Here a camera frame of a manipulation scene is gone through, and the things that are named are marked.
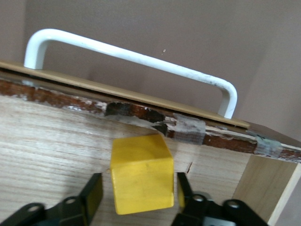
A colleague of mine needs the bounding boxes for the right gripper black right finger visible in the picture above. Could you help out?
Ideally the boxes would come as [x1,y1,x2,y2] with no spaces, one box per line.
[173,172,269,226]

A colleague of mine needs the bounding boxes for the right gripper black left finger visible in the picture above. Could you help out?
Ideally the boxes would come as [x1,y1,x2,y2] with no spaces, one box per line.
[0,173,104,226]

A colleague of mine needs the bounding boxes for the yellow wooden block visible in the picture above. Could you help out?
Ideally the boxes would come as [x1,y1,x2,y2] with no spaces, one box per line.
[110,134,175,215]

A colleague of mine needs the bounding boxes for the light wood drawer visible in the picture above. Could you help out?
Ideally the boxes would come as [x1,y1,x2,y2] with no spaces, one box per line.
[0,60,301,226]

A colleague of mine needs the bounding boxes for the white metal drawer handle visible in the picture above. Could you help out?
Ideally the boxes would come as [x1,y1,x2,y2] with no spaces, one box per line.
[23,28,238,119]

